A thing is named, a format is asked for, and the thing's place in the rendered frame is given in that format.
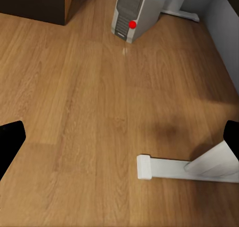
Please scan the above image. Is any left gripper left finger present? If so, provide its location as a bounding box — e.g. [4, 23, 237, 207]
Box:
[0, 120, 26, 180]

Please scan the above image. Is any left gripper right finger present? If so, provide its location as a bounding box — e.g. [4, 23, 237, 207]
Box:
[223, 120, 239, 161]

